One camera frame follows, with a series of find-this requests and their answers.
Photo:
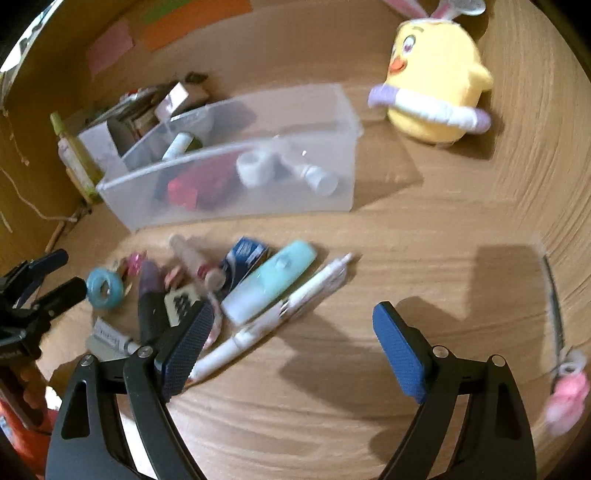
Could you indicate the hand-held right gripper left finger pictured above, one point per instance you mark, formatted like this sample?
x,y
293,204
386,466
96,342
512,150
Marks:
x,y
187,341

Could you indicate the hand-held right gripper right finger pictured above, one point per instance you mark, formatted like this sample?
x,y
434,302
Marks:
x,y
399,344

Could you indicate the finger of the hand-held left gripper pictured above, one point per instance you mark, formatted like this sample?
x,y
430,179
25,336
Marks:
x,y
44,265
60,297

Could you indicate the white pen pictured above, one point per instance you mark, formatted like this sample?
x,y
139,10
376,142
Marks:
x,y
277,314

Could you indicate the large clear plastic bin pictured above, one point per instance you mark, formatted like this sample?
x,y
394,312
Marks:
x,y
286,203

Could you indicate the beige tag with black print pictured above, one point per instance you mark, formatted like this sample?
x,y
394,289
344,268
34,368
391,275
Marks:
x,y
182,302

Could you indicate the wooden stick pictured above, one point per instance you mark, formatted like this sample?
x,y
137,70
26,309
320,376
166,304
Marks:
x,y
69,226

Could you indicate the purple and black marker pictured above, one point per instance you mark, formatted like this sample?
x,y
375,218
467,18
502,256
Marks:
x,y
151,300

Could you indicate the blue tape roll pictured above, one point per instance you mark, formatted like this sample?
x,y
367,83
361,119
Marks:
x,y
115,290

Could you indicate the pink hair clip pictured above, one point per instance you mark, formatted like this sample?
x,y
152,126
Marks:
x,y
175,278
135,264

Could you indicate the small white tube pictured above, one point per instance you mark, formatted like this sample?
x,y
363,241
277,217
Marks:
x,y
111,339

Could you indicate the clear lip balm tube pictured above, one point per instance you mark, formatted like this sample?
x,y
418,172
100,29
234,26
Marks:
x,y
194,258

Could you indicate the mint green correction tape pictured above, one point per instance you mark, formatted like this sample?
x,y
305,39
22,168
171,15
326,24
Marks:
x,y
268,281

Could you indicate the small blue box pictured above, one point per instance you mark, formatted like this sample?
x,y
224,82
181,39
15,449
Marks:
x,y
247,256

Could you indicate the green capped bottle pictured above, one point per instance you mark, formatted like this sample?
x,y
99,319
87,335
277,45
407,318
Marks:
x,y
76,157

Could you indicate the white open box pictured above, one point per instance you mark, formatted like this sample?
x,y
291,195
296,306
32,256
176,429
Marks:
x,y
94,143

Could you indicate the red and black case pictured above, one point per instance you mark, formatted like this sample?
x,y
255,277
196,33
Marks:
x,y
198,184

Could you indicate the green and white tube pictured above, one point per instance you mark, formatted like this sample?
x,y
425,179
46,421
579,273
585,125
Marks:
x,y
178,145

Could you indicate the white tape roll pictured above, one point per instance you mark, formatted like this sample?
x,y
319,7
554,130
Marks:
x,y
254,170

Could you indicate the white plastic bottle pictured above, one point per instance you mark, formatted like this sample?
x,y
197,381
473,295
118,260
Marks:
x,y
314,177

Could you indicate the shiny pink box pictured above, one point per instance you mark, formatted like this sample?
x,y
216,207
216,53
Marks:
x,y
173,101

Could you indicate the small clear plastic container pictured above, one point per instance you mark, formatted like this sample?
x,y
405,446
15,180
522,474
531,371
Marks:
x,y
221,120

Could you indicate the pink sticky note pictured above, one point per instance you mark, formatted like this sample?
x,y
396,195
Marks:
x,y
111,48

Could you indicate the yellow chick plush toy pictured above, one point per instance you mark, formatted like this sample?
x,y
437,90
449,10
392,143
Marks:
x,y
438,78

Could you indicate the green sticky note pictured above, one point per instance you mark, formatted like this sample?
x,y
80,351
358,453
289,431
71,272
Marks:
x,y
159,14

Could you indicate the orange sticky note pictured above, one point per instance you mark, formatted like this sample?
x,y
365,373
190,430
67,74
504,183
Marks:
x,y
194,25

